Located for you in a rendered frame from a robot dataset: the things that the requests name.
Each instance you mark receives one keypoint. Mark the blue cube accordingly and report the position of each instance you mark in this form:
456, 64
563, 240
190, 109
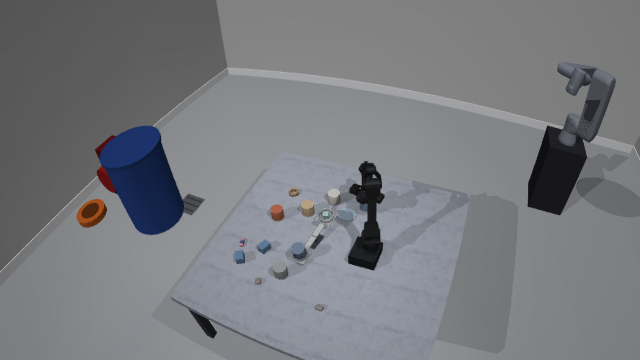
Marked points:
264, 246
240, 256

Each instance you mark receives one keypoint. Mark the reddish-brown cylinder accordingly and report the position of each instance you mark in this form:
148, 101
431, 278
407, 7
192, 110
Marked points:
277, 212

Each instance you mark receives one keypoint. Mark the tan cylinder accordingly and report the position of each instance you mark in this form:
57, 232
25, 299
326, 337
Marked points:
307, 207

